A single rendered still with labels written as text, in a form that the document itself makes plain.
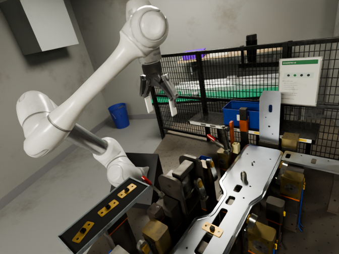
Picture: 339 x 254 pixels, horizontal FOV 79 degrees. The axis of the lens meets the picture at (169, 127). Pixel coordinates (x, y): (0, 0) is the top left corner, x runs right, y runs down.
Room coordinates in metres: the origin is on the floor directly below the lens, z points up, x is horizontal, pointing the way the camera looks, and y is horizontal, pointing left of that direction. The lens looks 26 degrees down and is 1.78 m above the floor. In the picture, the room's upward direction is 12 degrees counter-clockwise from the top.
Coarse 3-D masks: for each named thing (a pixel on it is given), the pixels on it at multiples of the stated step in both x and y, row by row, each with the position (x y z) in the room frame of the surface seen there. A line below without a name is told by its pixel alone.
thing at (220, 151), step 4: (220, 148) 1.06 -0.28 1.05; (220, 152) 1.02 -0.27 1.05; (220, 156) 1.01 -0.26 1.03; (224, 156) 0.99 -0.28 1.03; (228, 156) 0.99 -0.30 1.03; (220, 160) 1.01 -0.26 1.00; (224, 160) 0.99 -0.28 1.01; (228, 160) 0.99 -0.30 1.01; (220, 164) 1.01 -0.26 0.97; (224, 164) 1.00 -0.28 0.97; (228, 164) 0.98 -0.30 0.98; (220, 168) 1.02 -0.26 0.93; (224, 168) 1.00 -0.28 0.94; (220, 172) 1.03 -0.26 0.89; (224, 172) 1.01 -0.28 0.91
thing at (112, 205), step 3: (111, 201) 0.68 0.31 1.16; (114, 201) 0.68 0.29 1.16; (108, 204) 0.66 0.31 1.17; (111, 204) 0.66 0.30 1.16; (114, 204) 0.66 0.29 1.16; (117, 204) 0.66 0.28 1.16; (105, 207) 0.64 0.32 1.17; (108, 207) 0.64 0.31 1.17; (111, 207) 0.65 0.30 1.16; (114, 207) 0.64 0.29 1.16; (102, 210) 0.64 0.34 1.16; (105, 210) 0.64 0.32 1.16; (108, 210) 0.63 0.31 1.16; (99, 213) 0.63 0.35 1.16; (102, 213) 0.62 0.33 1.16; (105, 213) 0.62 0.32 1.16; (102, 216) 0.61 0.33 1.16
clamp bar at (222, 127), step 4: (220, 128) 1.01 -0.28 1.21; (224, 128) 1.01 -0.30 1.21; (228, 128) 1.00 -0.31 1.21; (220, 132) 1.01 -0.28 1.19; (224, 132) 1.03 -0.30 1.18; (224, 136) 1.00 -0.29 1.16; (224, 140) 1.00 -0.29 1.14; (228, 140) 1.02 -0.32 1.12; (224, 144) 1.00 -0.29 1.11; (228, 144) 1.01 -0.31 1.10; (224, 148) 1.00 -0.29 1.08; (228, 148) 1.02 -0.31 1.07
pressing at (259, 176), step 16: (240, 160) 0.97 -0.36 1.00; (256, 160) 0.94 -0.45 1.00; (272, 160) 0.91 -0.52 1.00; (224, 176) 0.86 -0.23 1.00; (256, 176) 0.82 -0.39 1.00; (272, 176) 0.80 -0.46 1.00; (224, 192) 0.75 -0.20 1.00; (240, 192) 0.74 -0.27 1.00; (256, 192) 0.72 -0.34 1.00; (224, 208) 0.66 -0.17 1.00; (240, 208) 0.65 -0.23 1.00; (192, 224) 0.61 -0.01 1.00; (224, 224) 0.58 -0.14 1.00; (240, 224) 0.57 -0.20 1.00; (192, 240) 0.54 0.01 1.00; (224, 240) 0.52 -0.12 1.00
